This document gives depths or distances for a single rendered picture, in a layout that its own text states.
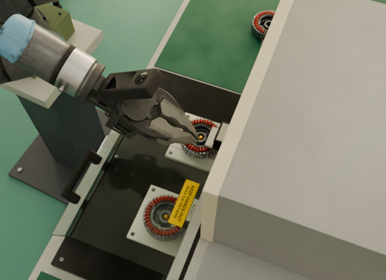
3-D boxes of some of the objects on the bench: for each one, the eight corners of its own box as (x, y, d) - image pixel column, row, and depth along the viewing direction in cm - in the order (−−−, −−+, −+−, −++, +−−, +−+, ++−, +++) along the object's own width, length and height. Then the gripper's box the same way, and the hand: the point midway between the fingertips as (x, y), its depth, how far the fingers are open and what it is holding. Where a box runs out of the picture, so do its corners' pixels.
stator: (173, 151, 122) (173, 144, 119) (189, 119, 128) (189, 112, 124) (212, 164, 120) (213, 158, 117) (226, 131, 126) (227, 124, 122)
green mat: (153, 66, 142) (153, 65, 141) (219, -53, 170) (219, -54, 170) (465, 163, 125) (466, 163, 124) (480, 13, 153) (480, 12, 153)
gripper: (95, 73, 83) (192, 131, 87) (70, 112, 78) (174, 171, 83) (105, 51, 75) (211, 115, 80) (79, 92, 71) (192, 158, 75)
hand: (193, 135), depth 78 cm, fingers closed
